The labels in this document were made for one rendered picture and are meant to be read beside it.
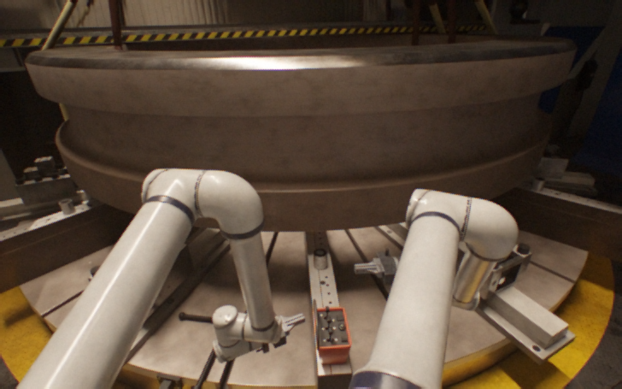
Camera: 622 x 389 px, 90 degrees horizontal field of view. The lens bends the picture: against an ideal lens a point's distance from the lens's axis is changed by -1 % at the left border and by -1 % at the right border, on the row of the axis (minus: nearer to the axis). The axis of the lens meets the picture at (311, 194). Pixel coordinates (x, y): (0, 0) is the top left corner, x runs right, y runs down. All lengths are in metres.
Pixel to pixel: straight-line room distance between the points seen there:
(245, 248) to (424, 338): 0.48
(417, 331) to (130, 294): 0.50
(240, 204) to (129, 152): 1.61
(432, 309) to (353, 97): 1.13
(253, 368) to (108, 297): 1.36
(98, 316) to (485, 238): 0.82
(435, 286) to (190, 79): 1.38
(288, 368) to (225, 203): 1.30
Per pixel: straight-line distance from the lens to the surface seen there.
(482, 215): 0.87
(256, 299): 1.00
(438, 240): 0.75
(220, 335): 1.23
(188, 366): 2.02
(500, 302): 2.26
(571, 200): 3.13
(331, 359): 1.42
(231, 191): 0.75
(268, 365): 1.92
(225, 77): 1.58
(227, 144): 1.82
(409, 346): 0.57
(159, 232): 0.71
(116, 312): 0.65
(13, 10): 4.60
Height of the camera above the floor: 1.90
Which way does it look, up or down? 28 degrees down
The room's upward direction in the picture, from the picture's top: 1 degrees counter-clockwise
